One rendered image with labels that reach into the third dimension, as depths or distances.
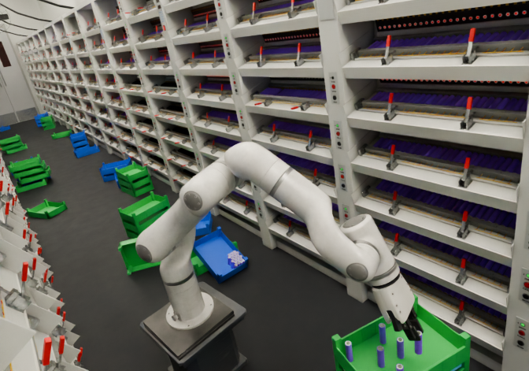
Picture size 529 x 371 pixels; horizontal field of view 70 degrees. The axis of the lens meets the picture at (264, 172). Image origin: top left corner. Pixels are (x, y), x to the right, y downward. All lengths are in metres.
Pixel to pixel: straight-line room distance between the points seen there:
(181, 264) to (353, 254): 0.75
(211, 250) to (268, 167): 1.48
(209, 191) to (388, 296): 0.51
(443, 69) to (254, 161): 0.63
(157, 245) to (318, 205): 0.61
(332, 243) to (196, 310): 0.82
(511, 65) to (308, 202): 0.62
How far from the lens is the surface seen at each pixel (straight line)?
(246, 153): 0.94
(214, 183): 1.02
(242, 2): 2.04
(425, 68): 1.27
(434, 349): 1.25
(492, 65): 1.18
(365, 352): 1.23
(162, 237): 1.29
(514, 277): 1.41
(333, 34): 1.47
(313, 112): 1.63
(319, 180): 1.84
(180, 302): 1.51
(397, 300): 0.99
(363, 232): 0.91
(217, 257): 2.32
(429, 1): 1.25
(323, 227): 0.87
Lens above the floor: 1.33
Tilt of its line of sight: 22 degrees down
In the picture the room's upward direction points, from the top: 10 degrees counter-clockwise
